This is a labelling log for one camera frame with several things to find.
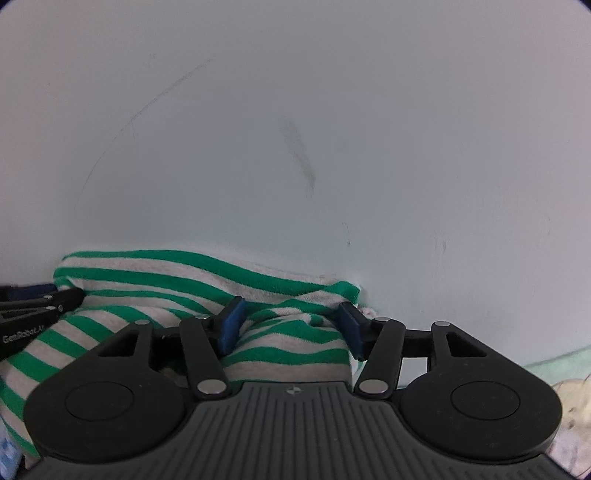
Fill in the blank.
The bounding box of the green striped shirt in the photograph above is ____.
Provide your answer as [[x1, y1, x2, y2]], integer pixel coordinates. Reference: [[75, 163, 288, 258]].
[[0, 250, 362, 457]]

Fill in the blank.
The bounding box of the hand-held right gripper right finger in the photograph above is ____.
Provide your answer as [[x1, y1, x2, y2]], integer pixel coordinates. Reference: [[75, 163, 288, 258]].
[[336, 301, 490, 400]]

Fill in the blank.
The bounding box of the yellow green printed bed sheet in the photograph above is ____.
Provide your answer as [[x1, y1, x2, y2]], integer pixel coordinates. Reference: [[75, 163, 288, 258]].
[[522, 344, 591, 478]]

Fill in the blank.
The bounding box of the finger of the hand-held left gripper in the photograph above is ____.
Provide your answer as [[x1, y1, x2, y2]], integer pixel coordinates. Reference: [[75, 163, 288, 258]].
[[0, 286, 86, 319]]

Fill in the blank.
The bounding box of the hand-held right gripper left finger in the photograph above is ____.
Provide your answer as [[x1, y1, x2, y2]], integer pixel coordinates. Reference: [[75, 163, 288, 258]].
[[92, 296, 247, 400]]

